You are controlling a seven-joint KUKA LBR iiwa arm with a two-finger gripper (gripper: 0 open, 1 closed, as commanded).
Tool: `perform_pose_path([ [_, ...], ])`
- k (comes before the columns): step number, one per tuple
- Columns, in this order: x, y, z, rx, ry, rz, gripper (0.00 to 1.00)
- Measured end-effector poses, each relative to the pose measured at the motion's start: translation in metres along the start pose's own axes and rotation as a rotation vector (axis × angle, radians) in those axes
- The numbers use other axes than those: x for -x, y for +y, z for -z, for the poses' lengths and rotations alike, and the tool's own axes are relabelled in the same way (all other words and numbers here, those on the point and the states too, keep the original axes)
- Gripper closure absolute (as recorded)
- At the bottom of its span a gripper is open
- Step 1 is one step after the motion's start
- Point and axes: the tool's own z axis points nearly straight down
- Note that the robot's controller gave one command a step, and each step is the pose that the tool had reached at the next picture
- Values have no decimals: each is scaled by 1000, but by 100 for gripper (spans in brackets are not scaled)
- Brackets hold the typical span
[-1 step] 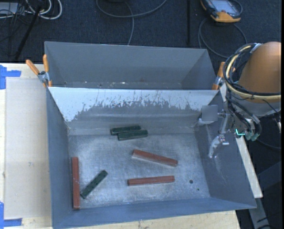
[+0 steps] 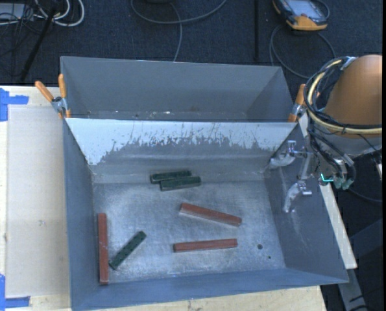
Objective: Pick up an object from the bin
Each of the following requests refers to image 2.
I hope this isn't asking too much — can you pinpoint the dark green flat block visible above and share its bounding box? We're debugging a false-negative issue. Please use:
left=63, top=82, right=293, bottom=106
left=159, top=176, right=202, bottom=192
left=149, top=169, right=193, bottom=185
left=108, top=230, right=147, bottom=271

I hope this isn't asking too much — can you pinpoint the red-brown flat block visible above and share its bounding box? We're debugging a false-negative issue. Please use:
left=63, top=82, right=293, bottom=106
left=178, top=202, right=243, bottom=228
left=173, top=238, right=239, bottom=253
left=97, top=213, right=110, bottom=286

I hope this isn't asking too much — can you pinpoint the grey metal bin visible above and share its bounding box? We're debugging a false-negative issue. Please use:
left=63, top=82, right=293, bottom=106
left=59, top=56, right=350, bottom=311

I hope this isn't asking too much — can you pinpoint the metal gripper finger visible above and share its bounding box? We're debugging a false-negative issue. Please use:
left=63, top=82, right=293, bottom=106
left=269, top=140, right=308, bottom=170
left=282, top=179, right=313, bottom=214

